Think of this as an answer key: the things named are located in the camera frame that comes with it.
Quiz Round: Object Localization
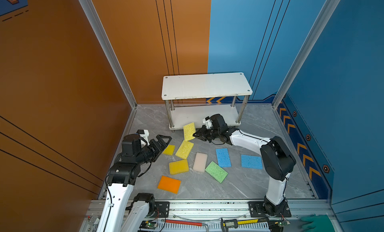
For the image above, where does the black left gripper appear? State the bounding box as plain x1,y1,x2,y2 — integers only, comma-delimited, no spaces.
135,135,171,166

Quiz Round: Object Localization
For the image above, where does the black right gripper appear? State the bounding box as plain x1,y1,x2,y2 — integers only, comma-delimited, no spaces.
192,125,221,143

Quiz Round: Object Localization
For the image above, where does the yellow cellulose sponge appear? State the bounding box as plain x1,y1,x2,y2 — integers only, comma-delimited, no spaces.
175,140,194,159
183,122,196,141

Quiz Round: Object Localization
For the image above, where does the blue cellulose sponge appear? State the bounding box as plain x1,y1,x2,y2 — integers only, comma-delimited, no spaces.
241,155,263,170
216,148,232,168

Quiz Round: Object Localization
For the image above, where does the green cellulose sponge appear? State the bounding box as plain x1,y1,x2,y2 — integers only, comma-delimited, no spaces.
205,161,228,183

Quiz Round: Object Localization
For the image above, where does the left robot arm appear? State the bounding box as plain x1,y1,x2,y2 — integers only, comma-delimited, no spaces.
97,130,172,232

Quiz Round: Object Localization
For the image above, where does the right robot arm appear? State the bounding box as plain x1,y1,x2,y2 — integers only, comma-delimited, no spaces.
193,114,296,218

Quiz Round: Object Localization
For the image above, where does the white two-tier shelf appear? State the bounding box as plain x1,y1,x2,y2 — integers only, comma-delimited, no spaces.
162,72,253,131

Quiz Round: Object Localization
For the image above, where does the small yellow foam sponge left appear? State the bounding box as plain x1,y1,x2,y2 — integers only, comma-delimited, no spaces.
163,145,176,156

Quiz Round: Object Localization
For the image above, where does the yellow foam sponge lower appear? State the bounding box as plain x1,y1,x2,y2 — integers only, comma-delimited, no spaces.
169,159,189,175

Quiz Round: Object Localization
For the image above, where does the beige foam sponge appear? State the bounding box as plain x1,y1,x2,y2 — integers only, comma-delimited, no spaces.
193,152,208,173

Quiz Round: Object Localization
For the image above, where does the orange foam sponge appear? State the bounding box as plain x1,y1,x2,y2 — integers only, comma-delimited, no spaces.
158,176,181,194

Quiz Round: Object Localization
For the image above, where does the left circuit board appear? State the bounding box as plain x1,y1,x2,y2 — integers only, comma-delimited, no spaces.
139,221,158,231

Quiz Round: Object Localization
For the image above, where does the circuit board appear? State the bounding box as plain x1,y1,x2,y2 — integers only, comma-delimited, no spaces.
275,220,291,228
139,221,158,231

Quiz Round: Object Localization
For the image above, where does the digital caliper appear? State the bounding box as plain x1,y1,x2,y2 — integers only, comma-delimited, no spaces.
221,218,269,232

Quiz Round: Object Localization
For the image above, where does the right circuit board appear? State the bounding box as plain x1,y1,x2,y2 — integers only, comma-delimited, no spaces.
275,220,291,228

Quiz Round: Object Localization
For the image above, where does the green rubber glove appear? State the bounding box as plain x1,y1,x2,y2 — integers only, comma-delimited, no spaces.
301,215,335,232

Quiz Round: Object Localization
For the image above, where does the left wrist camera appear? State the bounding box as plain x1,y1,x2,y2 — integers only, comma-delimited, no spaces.
137,129,149,143

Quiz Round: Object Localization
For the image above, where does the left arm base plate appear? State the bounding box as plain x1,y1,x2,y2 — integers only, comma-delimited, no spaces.
128,201,171,218

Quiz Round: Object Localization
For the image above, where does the red-handled tool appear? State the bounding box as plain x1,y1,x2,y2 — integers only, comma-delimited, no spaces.
165,220,203,227

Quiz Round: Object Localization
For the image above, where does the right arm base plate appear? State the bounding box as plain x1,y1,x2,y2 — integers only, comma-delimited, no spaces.
248,200,292,218

